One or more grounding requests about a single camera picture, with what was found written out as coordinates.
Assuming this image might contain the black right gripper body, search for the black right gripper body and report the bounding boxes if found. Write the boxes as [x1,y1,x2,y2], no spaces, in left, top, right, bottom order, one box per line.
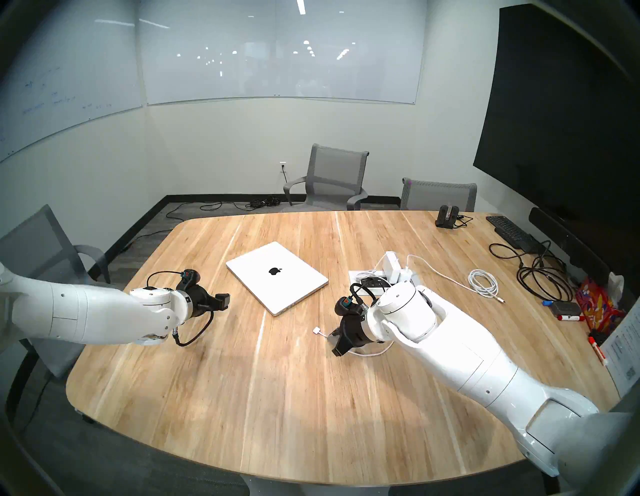
[339,314,375,352]

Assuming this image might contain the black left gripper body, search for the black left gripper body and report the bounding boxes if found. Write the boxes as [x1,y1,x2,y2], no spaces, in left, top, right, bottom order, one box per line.
[188,287,217,320]

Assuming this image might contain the silver MacBook laptop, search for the silver MacBook laptop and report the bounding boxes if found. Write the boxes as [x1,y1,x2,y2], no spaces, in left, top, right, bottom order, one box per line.
[225,241,329,317]

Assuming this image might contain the black controller charging dock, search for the black controller charging dock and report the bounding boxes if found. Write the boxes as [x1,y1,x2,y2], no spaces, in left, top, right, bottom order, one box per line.
[435,204,460,230]

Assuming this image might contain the silver table outlet box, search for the silver table outlet box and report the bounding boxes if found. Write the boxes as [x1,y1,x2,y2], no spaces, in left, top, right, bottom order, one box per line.
[348,270,426,297]

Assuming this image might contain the grey mesh chair without armrests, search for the grey mesh chair without armrests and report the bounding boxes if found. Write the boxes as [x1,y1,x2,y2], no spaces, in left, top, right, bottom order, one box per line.
[400,177,478,213]

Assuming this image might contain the grey mesh chair with armrests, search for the grey mesh chair with armrests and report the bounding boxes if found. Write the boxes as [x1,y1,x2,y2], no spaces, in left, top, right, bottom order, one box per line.
[283,143,371,212]

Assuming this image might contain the dark grey office chair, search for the dark grey office chair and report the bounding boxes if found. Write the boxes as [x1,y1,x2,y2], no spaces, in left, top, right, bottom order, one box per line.
[0,204,112,431]

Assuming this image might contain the black keyboard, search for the black keyboard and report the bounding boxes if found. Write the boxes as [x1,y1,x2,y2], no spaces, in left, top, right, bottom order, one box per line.
[485,215,540,253]

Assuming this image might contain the black video bar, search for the black video bar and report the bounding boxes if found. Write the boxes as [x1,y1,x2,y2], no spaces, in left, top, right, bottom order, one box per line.
[528,206,612,287]

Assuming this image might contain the colourful tissue box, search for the colourful tissue box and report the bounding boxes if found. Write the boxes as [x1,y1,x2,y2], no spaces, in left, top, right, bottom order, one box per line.
[575,272,626,337]

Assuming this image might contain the large clean glass whiteboard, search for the large clean glass whiteboard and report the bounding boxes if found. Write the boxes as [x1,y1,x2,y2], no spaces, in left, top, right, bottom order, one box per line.
[136,0,429,106]

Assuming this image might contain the white printed paper sheet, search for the white printed paper sheet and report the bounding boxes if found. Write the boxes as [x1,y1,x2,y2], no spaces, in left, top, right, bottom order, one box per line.
[600,295,640,401]

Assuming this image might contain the glass whiteboard with blue writing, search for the glass whiteboard with blue writing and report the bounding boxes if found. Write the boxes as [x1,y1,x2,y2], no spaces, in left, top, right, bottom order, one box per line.
[0,0,146,164]

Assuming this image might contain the large black TV screen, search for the large black TV screen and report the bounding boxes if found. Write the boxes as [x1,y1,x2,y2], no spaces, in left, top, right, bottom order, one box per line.
[473,4,640,263]

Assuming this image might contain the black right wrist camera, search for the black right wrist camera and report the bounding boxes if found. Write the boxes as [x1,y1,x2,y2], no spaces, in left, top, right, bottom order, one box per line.
[335,295,362,322]

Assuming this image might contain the thick black left gripper cable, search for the thick black left gripper cable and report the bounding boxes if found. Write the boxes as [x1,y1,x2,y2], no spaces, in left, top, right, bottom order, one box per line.
[172,309,216,347]

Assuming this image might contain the thin black left camera cable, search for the thin black left camera cable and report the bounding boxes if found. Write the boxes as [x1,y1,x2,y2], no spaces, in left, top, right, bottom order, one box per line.
[147,270,184,289]

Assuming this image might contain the thin black floor cable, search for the thin black floor cable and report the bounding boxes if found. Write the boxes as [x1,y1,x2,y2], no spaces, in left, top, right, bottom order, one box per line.
[119,226,174,253]

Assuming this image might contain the black floor cable bundle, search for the black floor cable bundle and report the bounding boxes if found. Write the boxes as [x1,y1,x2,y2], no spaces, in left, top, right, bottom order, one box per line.
[166,196,282,222]

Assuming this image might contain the coiled white USB cable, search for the coiled white USB cable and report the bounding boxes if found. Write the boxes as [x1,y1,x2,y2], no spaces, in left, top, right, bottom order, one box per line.
[406,254,506,304]

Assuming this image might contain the white table pedestal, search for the white table pedestal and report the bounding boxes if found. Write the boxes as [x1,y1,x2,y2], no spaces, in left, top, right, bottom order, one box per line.
[241,474,396,496]

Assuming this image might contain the thin black cable loop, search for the thin black cable loop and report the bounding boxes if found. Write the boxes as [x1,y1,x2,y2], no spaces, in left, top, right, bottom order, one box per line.
[489,241,553,271]

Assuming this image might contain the thick black coiled cable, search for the thick black coiled cable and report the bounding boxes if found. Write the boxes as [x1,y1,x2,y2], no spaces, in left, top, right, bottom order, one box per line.
[516,260,576,303]

